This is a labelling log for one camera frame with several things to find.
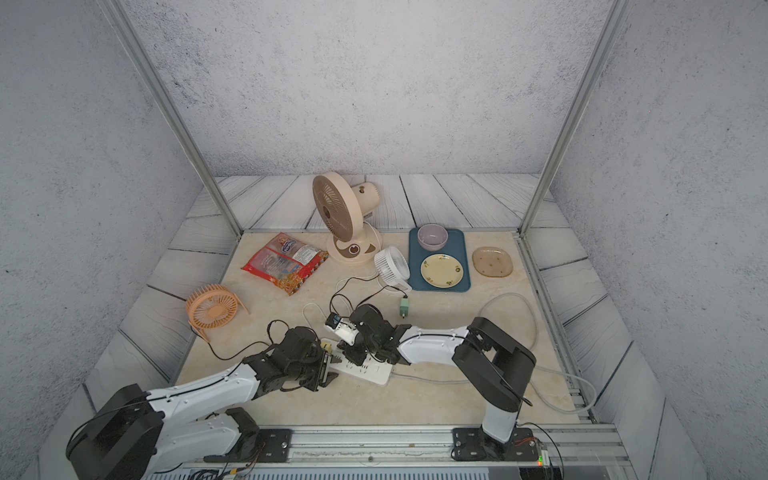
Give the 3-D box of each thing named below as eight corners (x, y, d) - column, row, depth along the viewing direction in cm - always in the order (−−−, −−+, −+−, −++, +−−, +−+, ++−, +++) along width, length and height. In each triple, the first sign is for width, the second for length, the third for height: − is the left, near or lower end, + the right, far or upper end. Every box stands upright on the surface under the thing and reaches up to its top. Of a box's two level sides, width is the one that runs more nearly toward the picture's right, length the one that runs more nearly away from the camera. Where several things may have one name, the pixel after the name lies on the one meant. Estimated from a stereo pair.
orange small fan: (198, 326, 97) (174, 303, 87) (234, 299, 103) (217, 275, 93) (211, 341, 93) (188, 320, 83) (248, 312, 100) (231, 289, 90)
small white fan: (381, 297, 103) (379, 276, 94) (374, 272, 110) (372, 250, 101) (410, 291, 104) (411, 270, 95) (401, 266, 111) (402, 244, 102)
